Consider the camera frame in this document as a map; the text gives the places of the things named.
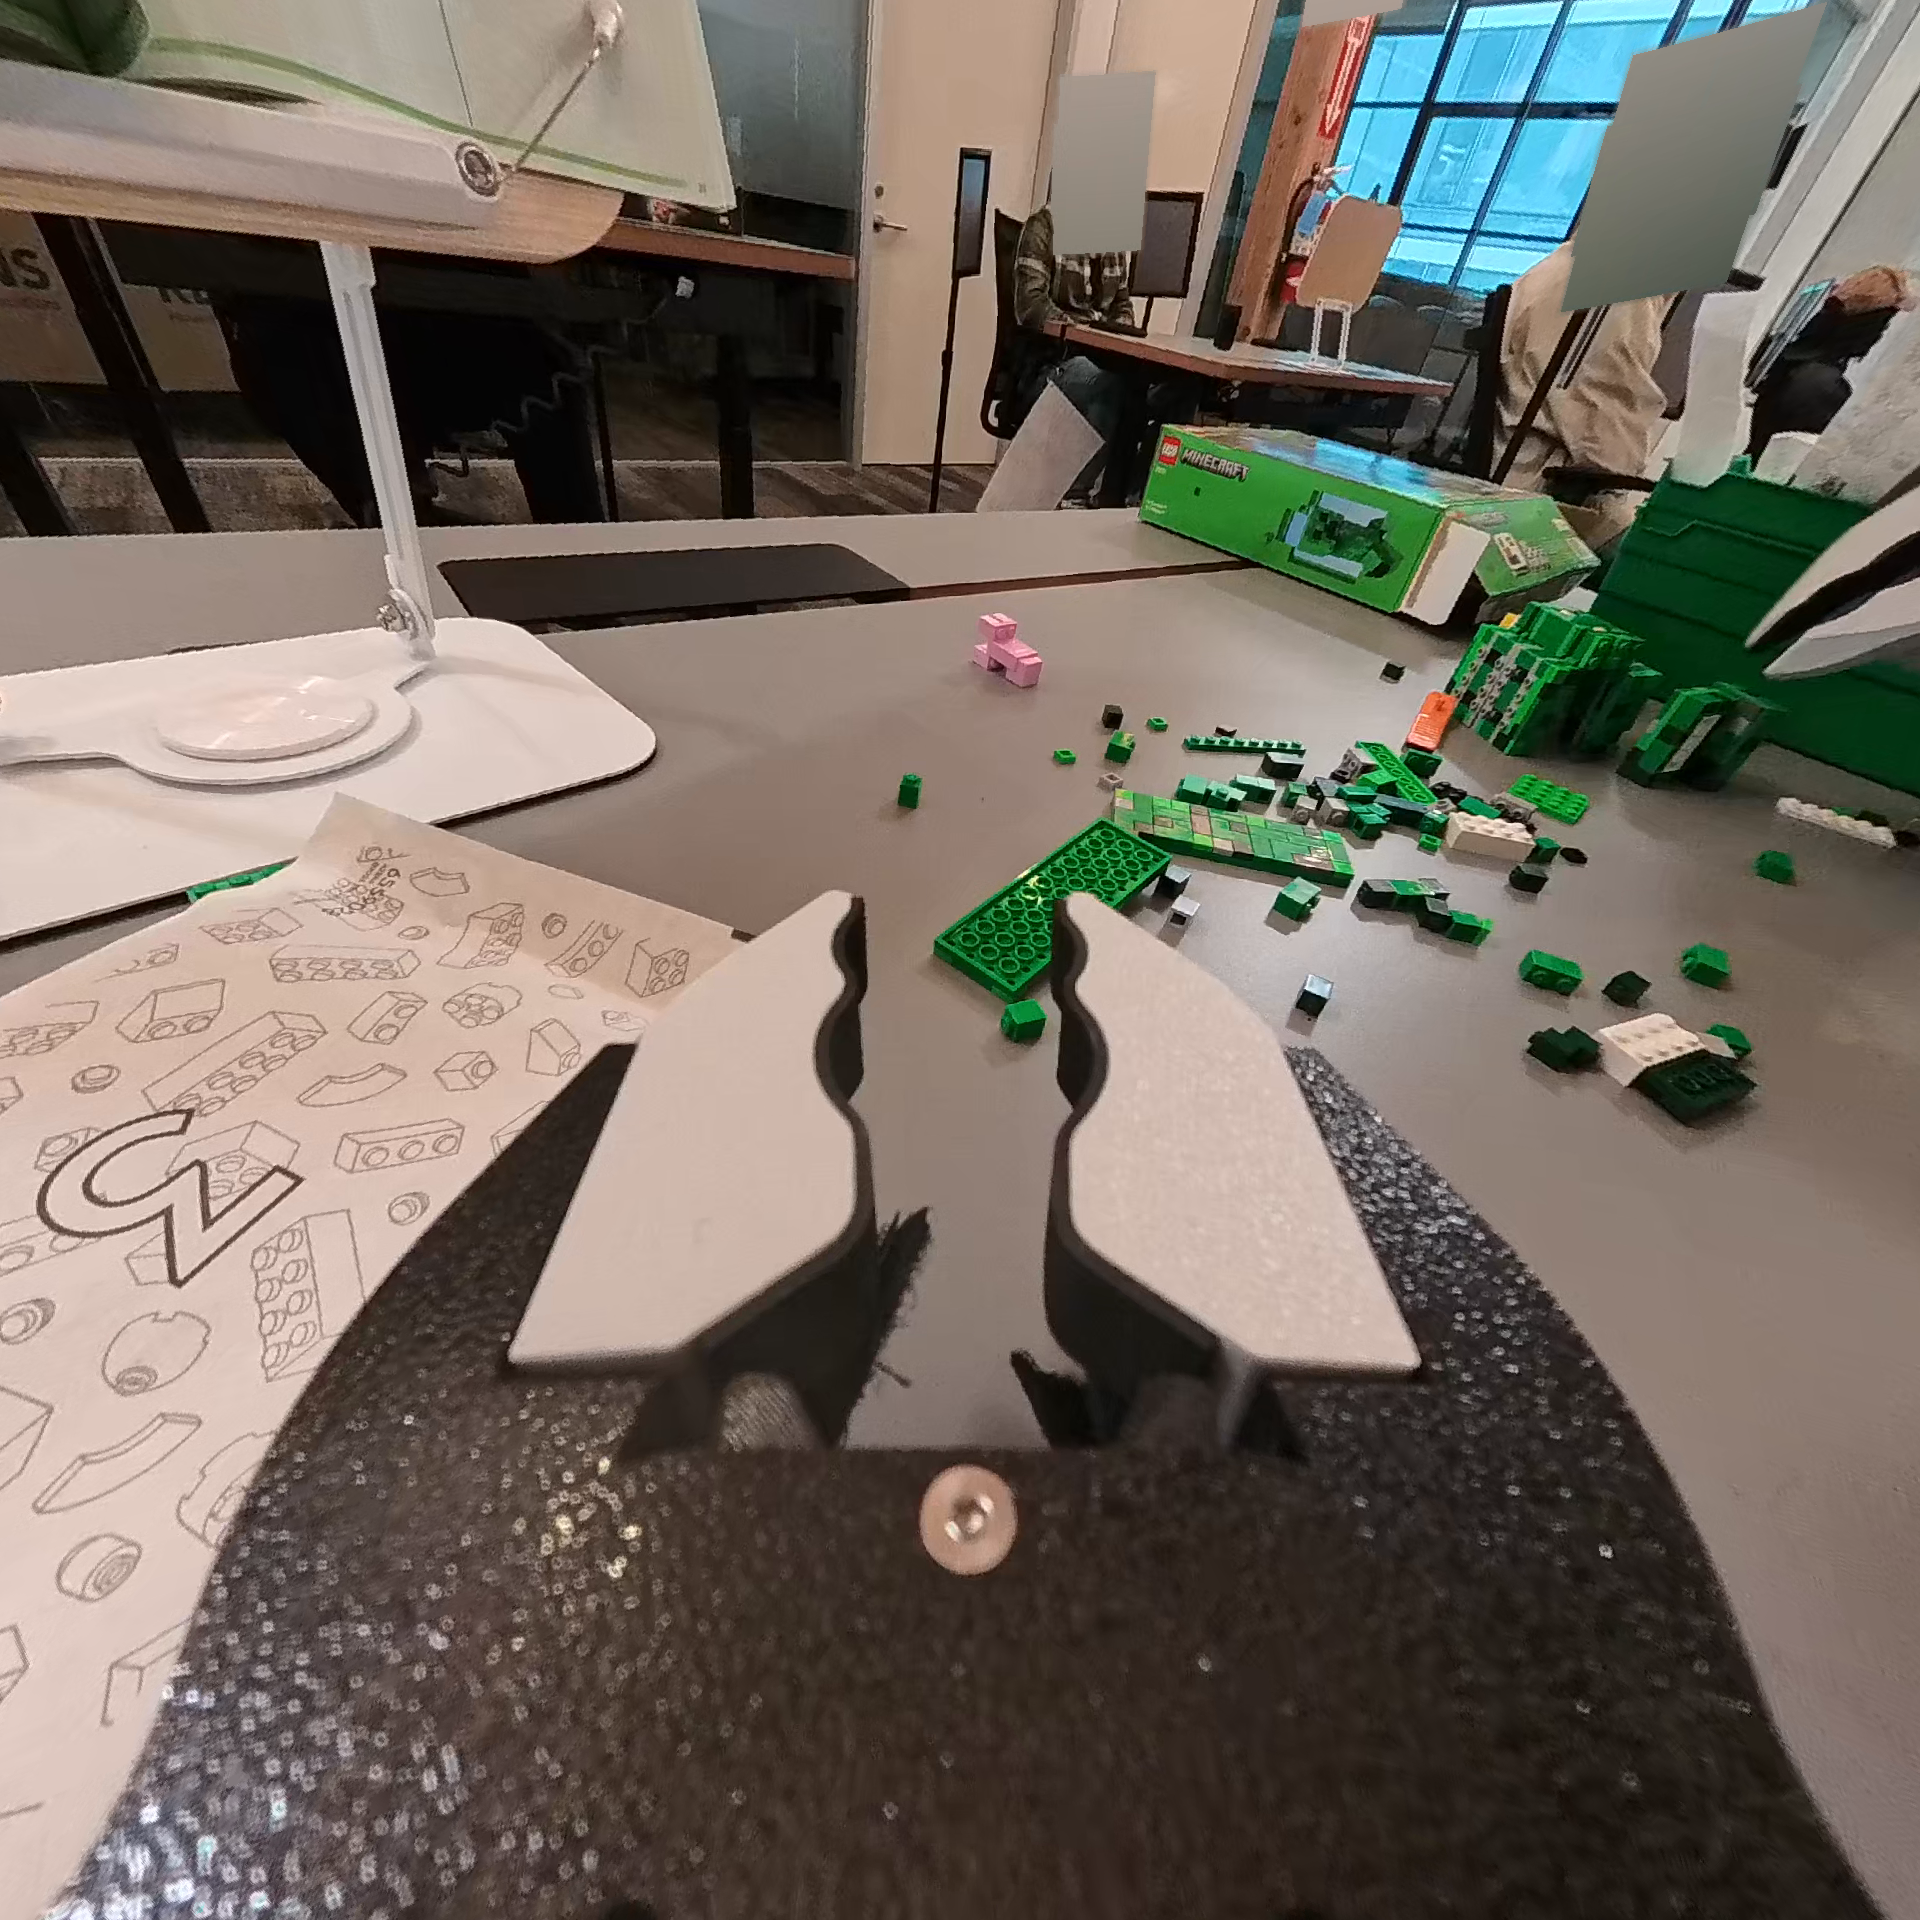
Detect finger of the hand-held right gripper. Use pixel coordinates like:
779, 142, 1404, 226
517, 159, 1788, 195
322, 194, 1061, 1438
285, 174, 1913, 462
1745, 483, 1920, 654
1765, 597, 1920, 688

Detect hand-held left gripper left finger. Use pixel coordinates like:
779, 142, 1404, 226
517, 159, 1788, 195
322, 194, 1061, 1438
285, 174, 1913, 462
502, 889, 888, 1459

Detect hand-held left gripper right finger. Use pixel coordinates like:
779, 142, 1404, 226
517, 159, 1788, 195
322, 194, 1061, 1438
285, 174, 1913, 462
1041, 891, 1424, 1456

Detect large green brick plate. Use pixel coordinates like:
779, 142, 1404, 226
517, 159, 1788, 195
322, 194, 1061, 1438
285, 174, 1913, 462
931, 816, 1176, 1001

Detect black desk strip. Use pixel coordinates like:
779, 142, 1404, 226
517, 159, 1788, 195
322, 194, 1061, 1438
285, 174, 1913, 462
438, 544, 913, 633

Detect distant wooden desk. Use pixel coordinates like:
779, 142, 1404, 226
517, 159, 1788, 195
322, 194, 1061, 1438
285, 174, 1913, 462
1056, 321, 1456, 504

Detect grey wood-edged desk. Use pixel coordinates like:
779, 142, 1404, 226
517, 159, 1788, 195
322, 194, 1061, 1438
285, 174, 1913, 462
0, 210, 860, 528

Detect green storage bin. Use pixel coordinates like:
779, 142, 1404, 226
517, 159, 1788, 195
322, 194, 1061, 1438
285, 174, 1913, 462
1587, 454, 1920, 818

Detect small built green structure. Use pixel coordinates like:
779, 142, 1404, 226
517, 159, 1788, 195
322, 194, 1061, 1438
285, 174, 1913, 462
1617, 680, 1776, 793

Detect built green brick structure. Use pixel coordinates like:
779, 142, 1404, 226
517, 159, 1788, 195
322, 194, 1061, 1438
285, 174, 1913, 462
1445, 598, 1666, 758

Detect green mosaic tile panel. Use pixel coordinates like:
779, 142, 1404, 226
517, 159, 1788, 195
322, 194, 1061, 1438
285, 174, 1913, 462
1110, 787, 1355, 889

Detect scattered small green bricks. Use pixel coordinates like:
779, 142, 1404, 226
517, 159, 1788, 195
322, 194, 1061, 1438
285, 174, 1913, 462
896, 697, 1801, 1126

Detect printed white paper bag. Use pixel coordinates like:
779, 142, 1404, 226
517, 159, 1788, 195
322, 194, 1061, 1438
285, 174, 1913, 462
0, 795, 752, 1824

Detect white book stand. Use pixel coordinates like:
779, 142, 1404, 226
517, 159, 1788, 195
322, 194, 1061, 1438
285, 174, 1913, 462
0, 59, 657, 943

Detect green brick set box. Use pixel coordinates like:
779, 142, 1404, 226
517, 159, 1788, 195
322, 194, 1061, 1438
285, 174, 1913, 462
1137, 422, 1603, 621

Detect wooden book stand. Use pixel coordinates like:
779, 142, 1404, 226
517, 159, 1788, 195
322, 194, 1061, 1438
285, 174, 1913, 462
1305, 194, 1409, 367

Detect red fire extinguisher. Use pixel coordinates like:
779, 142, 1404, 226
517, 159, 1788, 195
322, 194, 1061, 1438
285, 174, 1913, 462
1276, 157, 1339, 309

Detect black panel on pole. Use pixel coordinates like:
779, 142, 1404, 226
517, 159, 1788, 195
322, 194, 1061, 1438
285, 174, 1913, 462
931, 145, 994, 512

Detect white door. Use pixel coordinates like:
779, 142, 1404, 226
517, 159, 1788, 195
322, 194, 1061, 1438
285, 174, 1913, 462
862, 0, 1059, 465

